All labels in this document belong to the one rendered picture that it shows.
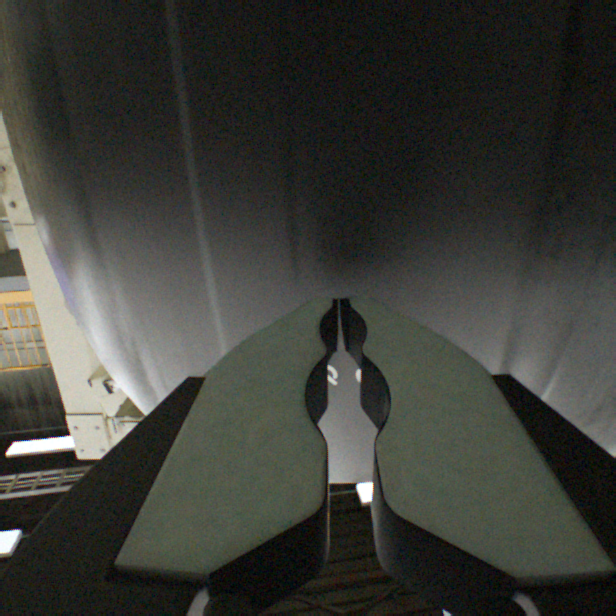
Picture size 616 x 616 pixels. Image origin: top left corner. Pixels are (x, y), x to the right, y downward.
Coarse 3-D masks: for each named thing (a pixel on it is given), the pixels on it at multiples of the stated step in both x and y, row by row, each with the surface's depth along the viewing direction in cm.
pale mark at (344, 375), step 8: (336, 352) 16; (344, 352) 16; (336, 360) 16; (344, 360) 16; (352, 360) 16; (328, 368) 16; (336, 368) 16; (344, 368) 16; (352, 368) 16; (328, 376) 17; (336, 376) 17; (344, 376) 17; (352, 376) 17; (328, 384) 17; (336, 384) 17; (344, 384) 17; (352, 384) 17; (328, 392) 17; (336, 392) 17; (344, 392) 17; (352, 392) 17
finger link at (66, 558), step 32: (192, 384) 9; (160, 416) 8; (128, 448) 7; (160, 448) 7; (96, 480) 7; (128, 480) 7; (64, 512) 6; (96, 512) 6; (128, 512) 6; (32, 544) 6; (64, 544) 6; (96, 544) 6; (0, 576) 6; (32, 576) 6; (64, 576) 6; (96, 576) 6; (128, 576) 6; (0, 608) 5; (32, 608) 5; (64, 608) 5; (96, 608) 5; (128, 608) 5; (160, 608) 5; (192, 608) 5
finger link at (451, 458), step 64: (384, 320) 11; (384, 384) 9; (448, 384) 8; (384, 448) 7; (448, 448) 7; (512, 448) 7; (384, 512) 6; (448, 512) 6; (512, 512) 6; (576, 512) 6; (448, 576) 6; (512, 576) 5; (576, 576) 5
